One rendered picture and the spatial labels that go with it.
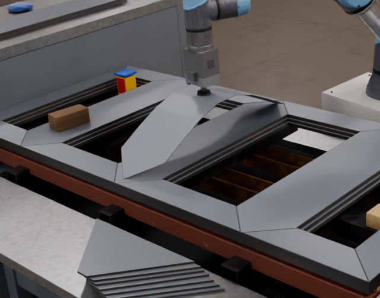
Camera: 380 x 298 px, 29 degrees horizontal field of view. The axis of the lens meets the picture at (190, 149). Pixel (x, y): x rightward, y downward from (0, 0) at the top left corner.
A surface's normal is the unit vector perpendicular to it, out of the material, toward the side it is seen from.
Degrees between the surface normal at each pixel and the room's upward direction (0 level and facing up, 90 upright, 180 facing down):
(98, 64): 90
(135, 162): 29
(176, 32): 90
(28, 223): 0
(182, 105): 17
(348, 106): 90
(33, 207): 0
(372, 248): 0
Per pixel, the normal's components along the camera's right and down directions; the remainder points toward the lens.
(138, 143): -0.40, -0.64
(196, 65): -0.77, 0.32
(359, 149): -0.08, -0.91
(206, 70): 0.63, 0.26
